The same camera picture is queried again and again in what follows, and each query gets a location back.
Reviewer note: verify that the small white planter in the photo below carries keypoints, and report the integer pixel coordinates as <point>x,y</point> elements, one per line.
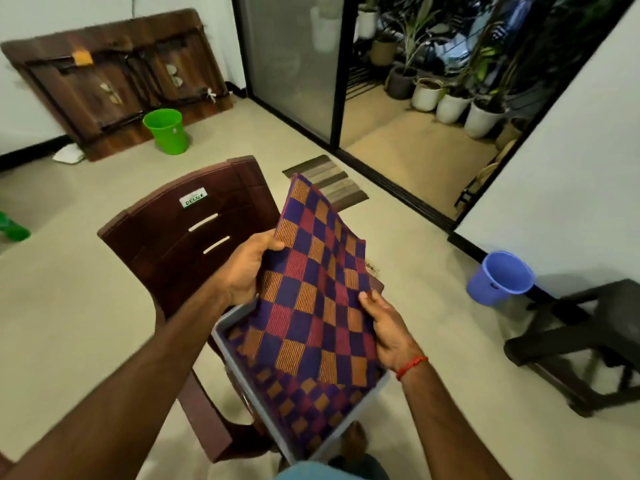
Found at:
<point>427,95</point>
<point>453,107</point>
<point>483,119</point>

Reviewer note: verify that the person's teal t-shirt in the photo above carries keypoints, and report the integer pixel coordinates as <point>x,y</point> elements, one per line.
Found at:
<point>320,472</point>

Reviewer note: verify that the green plastic bucket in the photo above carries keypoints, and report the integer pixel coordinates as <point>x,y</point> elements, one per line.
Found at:
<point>166,133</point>

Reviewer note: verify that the person's right forearm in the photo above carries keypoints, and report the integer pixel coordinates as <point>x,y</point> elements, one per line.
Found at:
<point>450,425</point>

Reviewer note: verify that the brown plastic chair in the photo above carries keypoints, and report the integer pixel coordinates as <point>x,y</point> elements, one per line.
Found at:
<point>170,235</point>

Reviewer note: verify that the grey plastic tray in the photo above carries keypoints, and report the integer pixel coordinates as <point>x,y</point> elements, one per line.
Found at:
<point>240,380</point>

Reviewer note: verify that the small white floor object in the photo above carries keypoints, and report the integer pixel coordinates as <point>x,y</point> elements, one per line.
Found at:
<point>68,153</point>

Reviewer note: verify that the black stool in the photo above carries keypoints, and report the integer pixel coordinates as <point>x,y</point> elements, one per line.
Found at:
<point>590,335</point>

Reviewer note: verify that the person's right hand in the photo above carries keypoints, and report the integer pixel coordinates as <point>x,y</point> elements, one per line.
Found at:
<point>390,335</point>

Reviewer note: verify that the dark planter pot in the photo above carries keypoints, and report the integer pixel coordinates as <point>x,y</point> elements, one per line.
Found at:
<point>400,83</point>

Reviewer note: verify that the red wrist thread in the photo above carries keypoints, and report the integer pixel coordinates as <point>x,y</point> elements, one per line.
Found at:
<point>411,367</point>

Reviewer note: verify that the person's left hand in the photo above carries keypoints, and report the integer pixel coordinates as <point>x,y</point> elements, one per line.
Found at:
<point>245,270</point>

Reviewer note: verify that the checkered purple orange cloth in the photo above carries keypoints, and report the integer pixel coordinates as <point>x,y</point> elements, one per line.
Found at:
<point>300,420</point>
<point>310,285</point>

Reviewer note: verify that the blue plastic bucket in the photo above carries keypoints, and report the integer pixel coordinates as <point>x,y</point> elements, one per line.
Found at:
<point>498,280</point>

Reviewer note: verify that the person's left foot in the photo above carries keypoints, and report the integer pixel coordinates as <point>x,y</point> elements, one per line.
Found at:
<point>352,437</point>

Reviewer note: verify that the person's left forearm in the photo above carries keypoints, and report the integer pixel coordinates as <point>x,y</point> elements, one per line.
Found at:
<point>120,395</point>

